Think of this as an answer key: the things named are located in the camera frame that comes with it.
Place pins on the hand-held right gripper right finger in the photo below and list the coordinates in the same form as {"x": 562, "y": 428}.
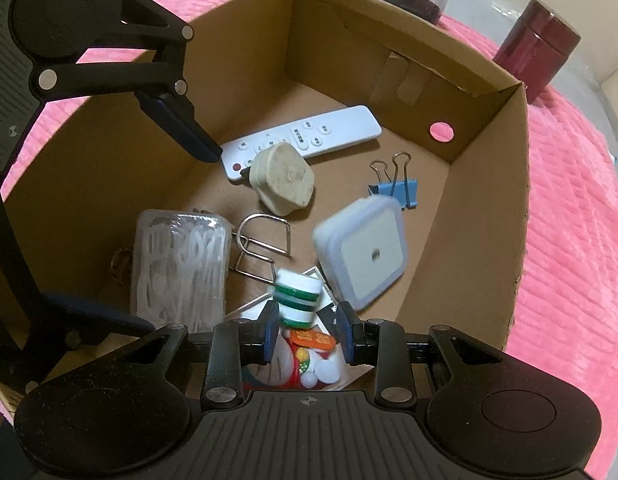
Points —
{"x": 345, "y": 330}

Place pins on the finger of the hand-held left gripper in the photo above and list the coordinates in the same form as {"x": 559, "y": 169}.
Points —
{"x": 89, "y": 315}
{"x": 184, "y": 125}

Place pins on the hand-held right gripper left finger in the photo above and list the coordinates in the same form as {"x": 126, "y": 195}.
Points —
{"x": 271, "y": 330}

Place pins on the red toy figure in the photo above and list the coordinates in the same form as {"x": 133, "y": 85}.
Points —
{"x": 289, "y": 360}

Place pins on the small striped cylinder toy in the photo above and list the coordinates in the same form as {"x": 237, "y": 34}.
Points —
{"x": 299, "y": 300}

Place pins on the white shallow box tray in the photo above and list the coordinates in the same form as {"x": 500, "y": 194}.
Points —
{"x": 361, "y": 372}

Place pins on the white square night light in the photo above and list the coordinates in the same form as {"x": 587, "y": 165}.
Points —
{"x": 369, "y": 255}

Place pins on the brown cardboard box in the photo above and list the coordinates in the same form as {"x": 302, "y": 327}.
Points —
{"x": 114, "y": 170}

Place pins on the clear plastic bag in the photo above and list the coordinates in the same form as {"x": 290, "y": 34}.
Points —
{"x": 179, "y": 270}

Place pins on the beige plug adapter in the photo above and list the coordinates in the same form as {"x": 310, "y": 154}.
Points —
{"x": 284, "y": 180}

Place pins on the blue binder clip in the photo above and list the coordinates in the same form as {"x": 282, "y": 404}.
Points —
{"x": 401, "y": 192}

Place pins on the white remote control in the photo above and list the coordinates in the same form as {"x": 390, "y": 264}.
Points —
{"x": 334, "y": 127}

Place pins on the pink fluffy blanket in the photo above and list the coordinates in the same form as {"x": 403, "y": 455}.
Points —
{"x": 579, "y": 235}

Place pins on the maroon canister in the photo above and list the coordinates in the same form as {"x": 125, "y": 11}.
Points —
{"x": 536, "y": 45}

